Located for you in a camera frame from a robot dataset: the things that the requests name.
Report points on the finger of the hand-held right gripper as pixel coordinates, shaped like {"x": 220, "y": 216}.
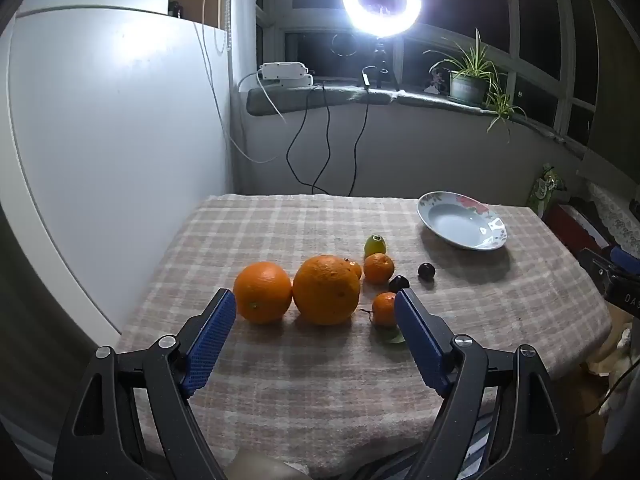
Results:
{"x": 625, "y": 258}
{"x": 597, "y": 262}

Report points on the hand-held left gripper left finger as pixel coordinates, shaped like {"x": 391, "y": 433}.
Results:
{"x": 207, "y": 347}

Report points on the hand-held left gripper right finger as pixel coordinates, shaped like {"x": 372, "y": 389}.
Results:
{"x": 417, "y": 335}

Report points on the tangerine with green leaf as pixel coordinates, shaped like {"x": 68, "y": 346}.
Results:
{"x": 385, "y": 310}

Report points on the medium orange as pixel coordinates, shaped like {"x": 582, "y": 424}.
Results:
{"x": 262, "y": 292}

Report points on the large orange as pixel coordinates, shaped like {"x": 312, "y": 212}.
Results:
{"x": 326, "y": 290}

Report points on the floral white plate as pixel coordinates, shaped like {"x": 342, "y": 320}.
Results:
{"x": 462, "y": 222}

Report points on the white lace cloth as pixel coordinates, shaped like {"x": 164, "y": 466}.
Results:
{"x": 617, "y": 215}

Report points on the red box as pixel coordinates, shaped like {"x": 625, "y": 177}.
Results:
{"x": 570, "y": 222}

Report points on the dark plum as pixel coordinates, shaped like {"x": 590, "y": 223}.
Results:
{"x": 398, "y": 283}
{"x": 426, "y": 271}

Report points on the white bag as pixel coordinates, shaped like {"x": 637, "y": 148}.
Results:
{"x": 622, "y": 375}

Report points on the green bag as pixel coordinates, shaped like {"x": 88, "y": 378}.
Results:
{"x": 545, "y": 192}

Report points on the small tangerine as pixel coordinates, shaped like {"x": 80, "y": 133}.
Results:
{"x": 355, "y": 269}

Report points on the green round fruit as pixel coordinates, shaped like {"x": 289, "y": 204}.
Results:
{"x": 375, "y": 245}

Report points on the potted spider plant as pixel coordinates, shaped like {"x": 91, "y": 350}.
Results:
{"x": 468, "y": 87}

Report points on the small pink ornament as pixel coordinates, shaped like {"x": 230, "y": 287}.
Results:
{"x": 440, "y": 82}

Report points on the grey windowsill padding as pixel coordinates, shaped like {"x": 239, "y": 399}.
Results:
{"x": 350, "y": 96}

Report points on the black tripod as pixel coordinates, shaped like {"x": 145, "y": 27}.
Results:
{"x": 382, "y": 67}

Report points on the white power adapter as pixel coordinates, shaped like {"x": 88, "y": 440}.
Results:
{"x": 297, "y": 81}

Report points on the white power adapter box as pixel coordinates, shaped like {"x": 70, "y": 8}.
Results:
{"x": 282, "y": 71}

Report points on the window frame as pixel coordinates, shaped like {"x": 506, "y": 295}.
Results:
{"x": 507, "y": 57}

